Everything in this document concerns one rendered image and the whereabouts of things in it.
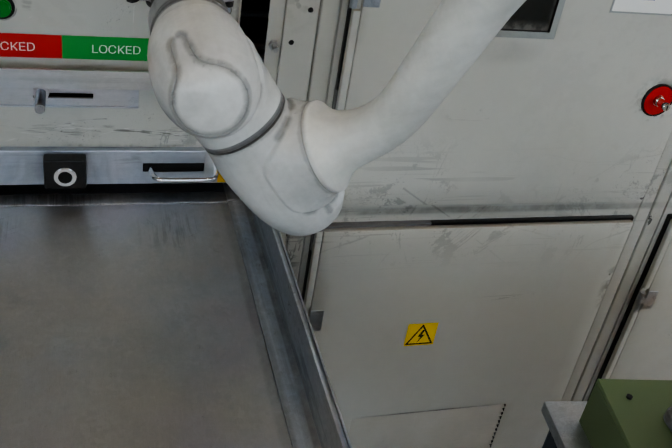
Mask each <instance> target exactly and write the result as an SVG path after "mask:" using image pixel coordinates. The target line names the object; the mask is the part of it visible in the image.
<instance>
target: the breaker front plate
mask: <svg viewBox="0 0 672 448"><path fill-rule="evenodd" d="M13 2H14V4H15V11H14V14H13V15H12V16H11V17H9V18H7V19H0V33H19V34H45V35H72V36H98V37H124V38H150V31H149V25H148V15H149V11H150V7H149V6H148V5H147V4H146V0H145V1H138V2H136V3H129V2H127V1H126V0H13ZM239 6H240V0H234V5H233V7H230V8H228V7H227V9H228V11H229V13H230V15H231V16H232V17H233V18H234V19H235V20H236V21H237V23H238V17H239ZM0 68H37V69H74V70H111V71H148V63H147V61H126V60H93V59H60V58H27V57H0ZM148 72H149V71H148ZM34 108H35V97H34V96H33V88H1V87H0V147H203V146H202V145H201V144H200V143H199V142H198V141H197V139H196V138H195V137H194V136H193V135H191V134H188V133H187V132H185V131H183V130H182V129H180V128H179V127H178V126H176V125H175V124H174V123H173V122H172V121H171V120H170V119H169V118H168V117H167V115H166V114H165V113H164V111H163V110H162V108H161V107H160V105H159V103H158V101H157V99H156V96H155V94H154V91H147V90H98V89H93V97H48V98H47V99H46V106H45V112H44V113H42V114H38V113H36V112H35V110H34Z"/></svg>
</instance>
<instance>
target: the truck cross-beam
mask: <svg viewBox="0 0 672 448"><path fill-rule="evenodd" d="M205 152H206V150H205V149H204V148H203V147H0V185H44V169H43V156H44V154H85V155H86V177H87V184H153V183H203V182H156V181H155V180H153V179H152V178H151V176H150V174H149V172H148V166H149V165H152V166H153V170H154V172H155V174H156V175H157V176H158V177H203V176H204V162H205Z"/></svg>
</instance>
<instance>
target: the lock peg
mask: <svg viewBox="0 0 672 448"><path fill-rule="evenodd" d="M33 95H34V97H35V108H34V110H35V112H36V113H38V114H42V113H44V112H45V106H46V99H47V98H48V96H49V90H48V89H47V88H34V90H33Z"/></svg>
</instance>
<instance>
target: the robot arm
mask: <svg viewBox="0 0 672 448"><path fill-rule="evenodd" d="M126 1H127V2H129V3H136V2H138V1H145V0H126ZM525 1H526V0H442V1H441V3H440V4H439V6H438V7H437V9H436V10H435V12H434V13H433V15H432V17H431V18H430V20H429V21H428V23H427V24H426V26H425V27H424V29H423V30H422V32H421V34H420V35H419V37H418V38H417V40H416V41H415V43H414V44H413V46H412V47H411V49H410V51H409V52H408V54H407V55H406V57H405V58H404V60H403V61H402V63H401V64H400V66H399V68H398V69H397V71H396V72H395V74H394V75H393V77H392V78H391V80H390V81H389V83H388V84H387V85H386V87H385V88H384V89H383V90H382V92H381V93H380V94H379V95H378V96H377V97H375V98H374V99H373V100H371V101H370V102H368V103H367V104H365V105H362V106H360V107H358V108H355V109H350V110H343V111H341V110H335V109H332V108H330V107H329V106H327V105H326V104H325V103H324V102H322V101H319V100H315V101H302V100H297V99H294V98H287V99H286V98H285V97H284V95H283V94H282V92H281V91H280V89H279V88H278V86H277V85H276V83H275V82H274V80H273V78H272V77H271V75H270V73H269V72H268V70H267V68H266V66H265V64H264V63H263V61H262V59H261V57H260V55H259V54H258V52H257V50H256V48H255V46H254V44H253V42H252V41H251V40H250V39H249V38H248V37H247V36H246V35H245V34H244V32H243V30H242V29H241V27H240V25H239V24H238V23H237V21H236V20H235V19H234V18H233V17H232V16H231V15H230V13H229V11H228V9H227V7H228V8H230V7H233V5H234V0H146V4H147V5H148V6H149V7H150V11H149V15H148V25H149V31H150V38H149V41H148V50H147V63H148V71H149V76H150V81H151V84H152V88H153V91H154V94H155V96H156V99H157V101H158V103H159V105H160V107H161V108H162V110H163V111H164V113H165V114H166V115H167V117H168V118H169V119H170V120H171V121H172V122H173V123H174V124H175V125H176V126H178V127H179V128H180V129H182V130H183V131H185V132H187V133H188V134H191V135H193V136H194V137H195V138H196V139H197V141H198V142H199V143H200V144H201V145H202V146H203V148H204V149H205V150H206V152H207V153H208V154H209V156H210V157H211V159H212V161H213V163H214V165H215V167H216V169H217V170H218V172H219V173H220V175H221V176H222V177H223V179H224V180H225V182H226V183H227V184H228V185H229V187H230V188H231V189H232V190H233V191H234V193H235V194H236V195H237V196H238V197H239V198H240V199H241V200H242V202H243V203H244V204H245V205H246V206H247V207H248V208H249V209H250V210H251V211H252V212H253V213H254V214H255V215H257V216H258V217H259V218H260V219H261V220H262V221H264V222H265V223H266V224H268V225H269V226H271V227H272V228H274V229H276V230H278V231H280V232H282V233H285V234H288V235H291V236H308V235H312V234H315V233H317V232H320V231H322V230H323V229H325V228H326V227H328V226H329V225H330V224H331V223H332V222H333V221H334V220H335V219H336V218H337V216H338V215H339V213H340V210H341V208H342V204H343V200H344V195H345V189H346V188H347V186H348V184H349V182H350V178H351V176H352V174H353V173H354V172H355V171H356V170H357V169H358V168H360V167H362V166H363V165H365V164H367V163H369V162H371V161H373V160H375V159H377V158H379V157H381V156H383V155H385V154H386V153H388V152H390V151H392V150H393V149H395V148H396V147H398V146H399V145H401V144H402V143H403V142H405V141H406V140H407V139H409V138H410V137H411V136H412V135H413V134H414V133H415V132H416V131H417V130H418V129H419V128H420V127H421V126H422V125H423V124H424V123H425V122H426V121H427V120H428V119H429V117H430V116H431V115H432V114H433V113H434V112H435V110H436V109H437V108H438V107H439V105H440V104H441V103H442V102H443V101H444V99H445V98H446V97H447V96H448V94H449V93H450V92H451V91H452V89H453V88H454V87H455V86H456V84H457V83H458V82H459V81H460V79H461V78H462V77H463V76H464V74H465V73H466V72H467V71H468V70H469V68H470V67H471V66H472V65H473V63H474V62H475V61H476V60H477V58H478V57H479V56H480V55H481V53H482V52H483V51H484V50H485V48H486V47H487V46H488V45H489V43H490V42H491V41H492V40H493V38H494V37H495V36H496V35H497V34H498V32H499V31H500V30H501V29H502V27H503V26H504V25H505V24H506V23H507V21H508V20H509V19H510V18H511V16H512V15H513V14H514V13H515V12H516V11H517V10H518V9H519V7H520V6H521V5H522V4H523V3H524V2H525Z"/></svg>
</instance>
